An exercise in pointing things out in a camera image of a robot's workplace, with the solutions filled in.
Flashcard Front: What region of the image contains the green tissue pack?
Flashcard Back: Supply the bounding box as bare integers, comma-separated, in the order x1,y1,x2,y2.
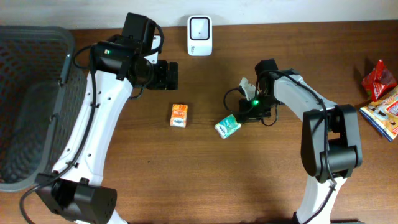
215,114,241,139

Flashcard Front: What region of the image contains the orange tissue pack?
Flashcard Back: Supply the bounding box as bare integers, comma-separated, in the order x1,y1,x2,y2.
170,104,188,128

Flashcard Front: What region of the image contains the yellow snack bag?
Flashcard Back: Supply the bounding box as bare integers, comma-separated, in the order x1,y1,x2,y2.
359,86,397,142

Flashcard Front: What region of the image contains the red snack bag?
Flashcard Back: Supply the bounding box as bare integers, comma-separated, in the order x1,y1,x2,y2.
361,60,397,101

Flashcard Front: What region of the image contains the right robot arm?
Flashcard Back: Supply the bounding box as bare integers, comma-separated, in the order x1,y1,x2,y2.
235,59,363,223

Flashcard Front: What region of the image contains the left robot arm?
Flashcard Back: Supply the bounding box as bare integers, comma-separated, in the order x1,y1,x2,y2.
36,13,178,223

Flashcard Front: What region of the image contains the grey plastic basket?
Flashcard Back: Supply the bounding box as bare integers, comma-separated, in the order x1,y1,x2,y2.
1,26,87,192

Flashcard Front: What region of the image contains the right black cable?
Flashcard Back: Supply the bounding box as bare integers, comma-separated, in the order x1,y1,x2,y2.
223,86,246,114

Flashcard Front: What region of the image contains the black cable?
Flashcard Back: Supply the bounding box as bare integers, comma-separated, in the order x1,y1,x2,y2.
19,43,100,224
223,86,246,114

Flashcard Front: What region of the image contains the left black cable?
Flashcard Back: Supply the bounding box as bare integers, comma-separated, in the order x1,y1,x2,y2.
19,43,100,224

